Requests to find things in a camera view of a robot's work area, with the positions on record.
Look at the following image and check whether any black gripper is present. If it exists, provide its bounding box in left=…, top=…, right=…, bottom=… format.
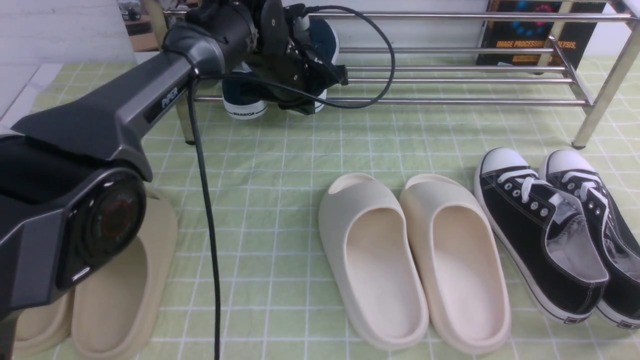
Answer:
left=245, top=0, right=349, bottom=116

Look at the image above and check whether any navy slip-on shoe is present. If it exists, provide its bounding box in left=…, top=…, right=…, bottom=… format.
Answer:
left=279, top=16, right=339, bottom=100
left=222, top=79, right=268, bottom=120

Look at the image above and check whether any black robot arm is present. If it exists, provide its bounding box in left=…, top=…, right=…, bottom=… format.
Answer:
left=1, top=0, right=348, bottom=360

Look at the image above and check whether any silver metal shoe rack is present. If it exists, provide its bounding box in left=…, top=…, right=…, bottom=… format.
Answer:
left=145, top=0, right=640, bottom=151

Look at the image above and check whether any cream left slide sandal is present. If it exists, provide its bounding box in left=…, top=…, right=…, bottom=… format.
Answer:
left=318, top=173, right=429, bottom=351

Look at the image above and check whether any cream slide sandal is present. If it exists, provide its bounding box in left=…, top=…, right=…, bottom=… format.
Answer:
left=399, top=174, right=512, bottom=354
left=318, top=173, right=429, bottom=351

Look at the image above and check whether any black image processing book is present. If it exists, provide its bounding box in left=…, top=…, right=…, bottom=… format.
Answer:
left=475, top=0, right=605, bottom=69

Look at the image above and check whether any cream right slide sandal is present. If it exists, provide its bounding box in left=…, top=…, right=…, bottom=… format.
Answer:
left=399, top=174, right=512, bottom=354

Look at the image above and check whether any black left canvas sneaker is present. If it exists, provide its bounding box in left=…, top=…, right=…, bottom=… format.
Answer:
left=473, top=146, right=610, bottom=324

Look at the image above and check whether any black canvas sneaker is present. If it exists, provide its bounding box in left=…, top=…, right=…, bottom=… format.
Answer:
left=473, top=146, right=610, bottom=324
left=539, top=149, right=640, bottom=330

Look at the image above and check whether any tan right slide sandal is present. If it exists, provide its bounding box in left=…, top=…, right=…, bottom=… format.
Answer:
left=71, top=189, right=178, bottom=360

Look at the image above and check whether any tan slide sandal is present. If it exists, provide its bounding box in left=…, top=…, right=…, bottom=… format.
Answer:
left=13, top=291, right=74, bottom=357
left=71, top=189, right=178, bottom=360

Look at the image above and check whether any black right canvas sneaker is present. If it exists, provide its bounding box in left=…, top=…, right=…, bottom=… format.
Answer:
left=539, top=149, right=640, bottom=330

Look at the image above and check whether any tan left slide sandal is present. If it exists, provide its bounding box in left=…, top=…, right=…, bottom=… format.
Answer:
left=13, top=291, right=74, bottom=357

